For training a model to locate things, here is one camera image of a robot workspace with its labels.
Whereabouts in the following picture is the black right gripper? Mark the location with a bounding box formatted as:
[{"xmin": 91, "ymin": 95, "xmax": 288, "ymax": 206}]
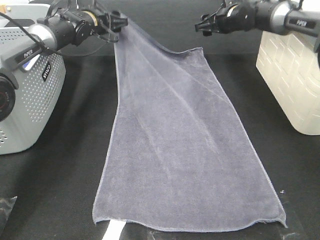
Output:
[{"xmin": 194, "ymin": 4, "xmax": 240, "ymax": 37}]

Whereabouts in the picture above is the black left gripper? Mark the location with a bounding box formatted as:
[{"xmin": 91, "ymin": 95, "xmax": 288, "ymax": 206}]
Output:
[{"xmin": 87, "ymin": 9, "xmax": 128, "ymax": 42}]

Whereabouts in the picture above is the grey microfibre towel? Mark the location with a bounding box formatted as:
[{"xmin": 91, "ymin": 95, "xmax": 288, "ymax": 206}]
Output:
[{"xmin": 92, "ymin": 20, "xmax": 286, "ymax": 233}]

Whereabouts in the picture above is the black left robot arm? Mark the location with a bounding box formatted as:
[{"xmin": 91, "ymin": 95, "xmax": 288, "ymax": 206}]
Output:
[{"xmin": 0, "ymin": 2, "xmax": 128, "ymax": 121}]

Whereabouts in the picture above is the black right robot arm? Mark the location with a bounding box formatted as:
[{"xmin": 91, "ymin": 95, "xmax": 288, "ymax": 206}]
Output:
[{"xmin": 194, "ymin": 0, "xmax": 320, "ymax": 54}]

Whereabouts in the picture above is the cream plastic storage bin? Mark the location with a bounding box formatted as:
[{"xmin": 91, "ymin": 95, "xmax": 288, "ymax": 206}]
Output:
[{"xmin": 256, "ymin": 31, "xmax": 320, "ymax": 135}]

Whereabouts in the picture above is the grey perforated laundry basket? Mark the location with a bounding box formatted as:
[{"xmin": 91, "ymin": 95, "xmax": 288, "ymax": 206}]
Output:
[{"xmin": 0, "ymin": 17, "xmax": 66, "ymax": 155}]

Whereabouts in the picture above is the white tape strip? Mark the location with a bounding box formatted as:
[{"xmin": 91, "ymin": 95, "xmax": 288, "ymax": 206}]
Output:
[{"xmin": 102, "ymin": 219, "xmax": 126, "ymax": 240}]

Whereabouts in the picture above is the clear tape strip left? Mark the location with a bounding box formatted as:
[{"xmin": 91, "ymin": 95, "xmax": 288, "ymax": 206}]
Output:
[{"xmin": 0, "ymin": 196, "xmax": 18, "ymax": 228}]

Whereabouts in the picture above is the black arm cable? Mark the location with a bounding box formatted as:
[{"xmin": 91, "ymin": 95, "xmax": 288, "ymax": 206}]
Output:
[{"xmin": 0, "ymin": 0, "xmax": 118, "ymax": 58}]

